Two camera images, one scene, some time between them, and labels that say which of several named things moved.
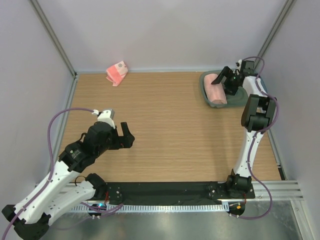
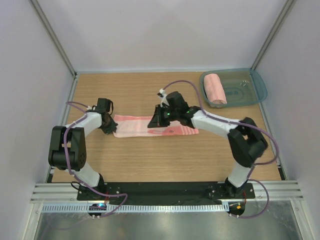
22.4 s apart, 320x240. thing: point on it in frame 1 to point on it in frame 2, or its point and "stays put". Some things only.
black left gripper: [124, 141] to [112, 128]
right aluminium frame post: [274, 31] stays put
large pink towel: [215, 92] stays put
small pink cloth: [116, 73] to [134, 126]
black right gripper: [229, 89] to [157, 120]
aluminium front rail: [264, 192] stays put
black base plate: [162, 191] stays put
